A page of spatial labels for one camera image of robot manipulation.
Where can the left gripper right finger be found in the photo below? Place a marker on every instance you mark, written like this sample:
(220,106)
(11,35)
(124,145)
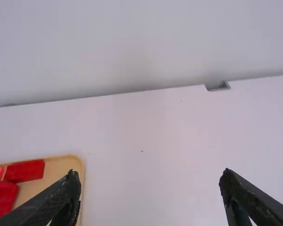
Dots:
(249,202)

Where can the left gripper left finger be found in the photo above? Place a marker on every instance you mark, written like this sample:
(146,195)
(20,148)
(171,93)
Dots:
(49,204)

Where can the tan tray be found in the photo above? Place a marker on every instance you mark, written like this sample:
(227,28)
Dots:
(61,164)

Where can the red wheeled toy brick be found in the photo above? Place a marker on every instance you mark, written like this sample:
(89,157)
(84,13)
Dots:
(1,197)

